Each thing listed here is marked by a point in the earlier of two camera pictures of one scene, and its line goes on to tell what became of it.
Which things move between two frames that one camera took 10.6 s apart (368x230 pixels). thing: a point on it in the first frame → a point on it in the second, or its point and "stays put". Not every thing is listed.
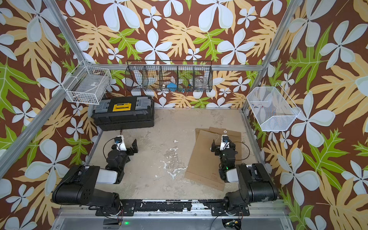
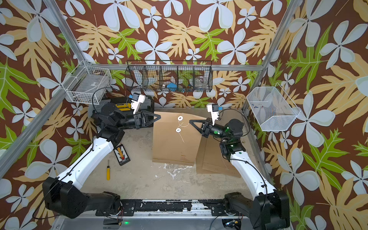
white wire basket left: x=86 y=84 stays put
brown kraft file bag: x=203 y=165 → x=175 y=138
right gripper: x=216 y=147 → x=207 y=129
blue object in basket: x=172 y=86 stays put
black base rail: x=129 y=208 stays put
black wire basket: x=166 y=75 stays put
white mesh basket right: x=273 y=109 stays put
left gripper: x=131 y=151 → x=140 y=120
